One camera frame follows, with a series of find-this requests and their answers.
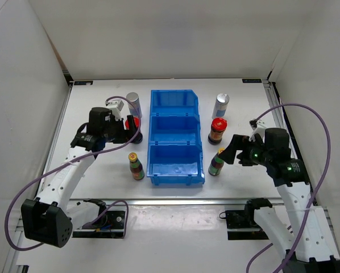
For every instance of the front aluminium rail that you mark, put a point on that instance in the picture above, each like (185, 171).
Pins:
(186, 201)

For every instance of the left red-capped sauce jar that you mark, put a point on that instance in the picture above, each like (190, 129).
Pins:
(132, 124)

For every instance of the right red-capped sauce jar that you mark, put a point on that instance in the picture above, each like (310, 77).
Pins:
(218, 127)

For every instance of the black corner label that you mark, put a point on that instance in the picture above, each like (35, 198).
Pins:
(251, 80)
(83, 83)

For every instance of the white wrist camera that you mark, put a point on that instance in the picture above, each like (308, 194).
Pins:
(116, 107)
(258, 128)

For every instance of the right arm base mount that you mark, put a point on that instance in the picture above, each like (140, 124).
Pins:
(241, 225)

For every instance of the silver-capped spice shaker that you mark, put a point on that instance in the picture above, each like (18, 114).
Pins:
(220, 106)
(134, 104)

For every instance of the blue three-compartment plastic bin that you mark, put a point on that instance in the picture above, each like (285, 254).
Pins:
(174, 139)

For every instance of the red-capped sauce jar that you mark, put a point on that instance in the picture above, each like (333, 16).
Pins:
(132, 124)
(218, 127)

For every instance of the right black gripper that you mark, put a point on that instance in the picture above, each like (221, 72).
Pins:
(238, 143)

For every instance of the right silver-capped spice shaker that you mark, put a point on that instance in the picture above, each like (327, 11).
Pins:
(220, 106)

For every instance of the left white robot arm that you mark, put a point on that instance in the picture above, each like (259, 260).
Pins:
(47, 218)

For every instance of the yellow-capped sauce bottle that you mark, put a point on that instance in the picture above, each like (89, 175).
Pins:
(136, 167)
(216, 163)

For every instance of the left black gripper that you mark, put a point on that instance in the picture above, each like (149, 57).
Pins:
(125, 135)

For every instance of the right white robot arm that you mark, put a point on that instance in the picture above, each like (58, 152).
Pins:
(303, 248)

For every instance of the left black corner label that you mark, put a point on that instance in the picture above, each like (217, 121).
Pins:
(83, 83)

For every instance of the right black corner label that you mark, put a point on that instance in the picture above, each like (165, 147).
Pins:
(251, 80)

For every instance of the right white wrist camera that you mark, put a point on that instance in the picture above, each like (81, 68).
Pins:
(258, 128)

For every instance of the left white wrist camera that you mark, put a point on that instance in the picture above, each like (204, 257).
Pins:
(116, 107)

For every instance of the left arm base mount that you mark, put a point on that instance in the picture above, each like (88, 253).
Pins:
(113, 223)

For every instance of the left silver-capped spice shaker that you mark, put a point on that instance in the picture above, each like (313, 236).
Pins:
(134, 104)

